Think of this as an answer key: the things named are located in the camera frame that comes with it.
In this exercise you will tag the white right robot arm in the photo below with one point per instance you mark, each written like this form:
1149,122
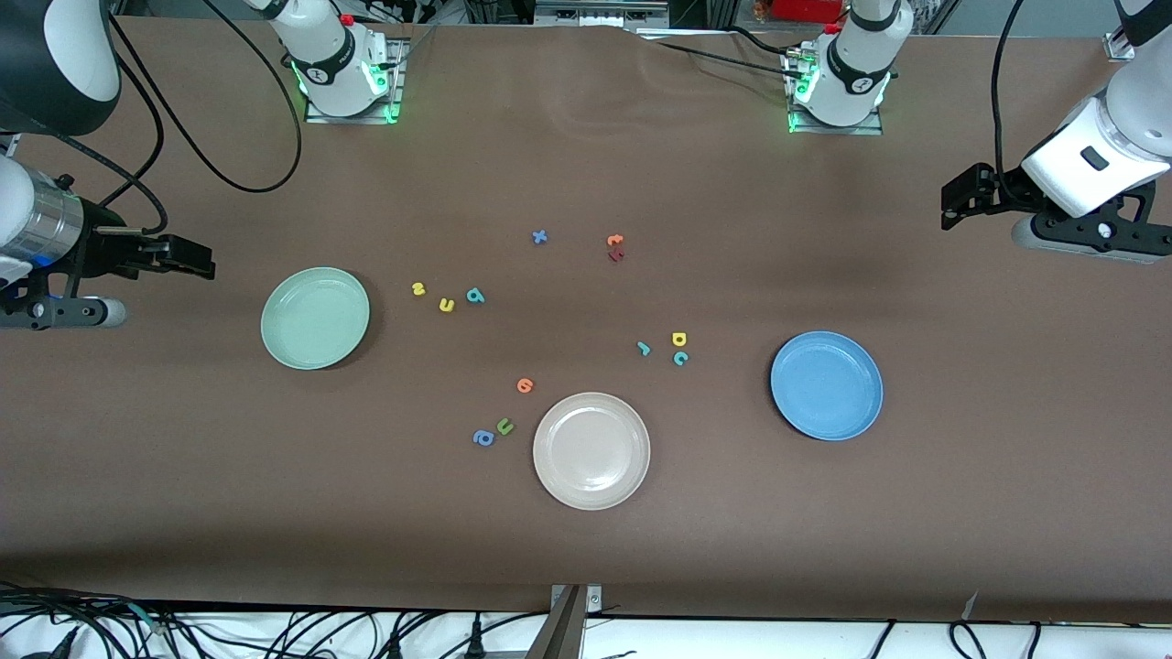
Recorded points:
55,64

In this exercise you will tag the green plate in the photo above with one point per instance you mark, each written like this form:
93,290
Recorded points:
315,318

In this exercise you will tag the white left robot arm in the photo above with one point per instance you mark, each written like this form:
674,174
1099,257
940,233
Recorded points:
1126,119

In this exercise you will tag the dark metal beam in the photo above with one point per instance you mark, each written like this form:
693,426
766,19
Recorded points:
563,636

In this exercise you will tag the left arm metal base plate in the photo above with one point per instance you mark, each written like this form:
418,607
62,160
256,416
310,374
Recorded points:
838,131

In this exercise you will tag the blue foam letter a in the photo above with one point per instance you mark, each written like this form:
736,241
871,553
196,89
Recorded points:
482,437

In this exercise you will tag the beige plate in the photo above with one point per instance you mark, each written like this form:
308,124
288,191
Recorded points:
591,450

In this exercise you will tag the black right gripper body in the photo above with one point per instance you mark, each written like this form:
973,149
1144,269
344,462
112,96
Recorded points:
103,247

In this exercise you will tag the red box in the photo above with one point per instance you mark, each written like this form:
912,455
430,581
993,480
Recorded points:
806,9

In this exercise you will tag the small white paper tag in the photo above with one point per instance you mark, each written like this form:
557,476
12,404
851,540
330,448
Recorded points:
969,604

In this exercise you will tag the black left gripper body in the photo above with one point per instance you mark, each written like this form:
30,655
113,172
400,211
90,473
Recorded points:
996,189

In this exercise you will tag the brown table cover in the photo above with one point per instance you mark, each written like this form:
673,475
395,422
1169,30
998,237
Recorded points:
586,549

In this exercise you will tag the blue plate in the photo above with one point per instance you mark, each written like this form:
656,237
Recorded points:
827,385

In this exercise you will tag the aluminium frame rail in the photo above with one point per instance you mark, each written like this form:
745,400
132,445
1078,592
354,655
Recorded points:
1115,50

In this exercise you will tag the gray metal box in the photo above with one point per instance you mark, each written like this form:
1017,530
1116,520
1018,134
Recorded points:
600,14

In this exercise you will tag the silver mounting plate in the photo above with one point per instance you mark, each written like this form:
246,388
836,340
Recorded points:
595,599

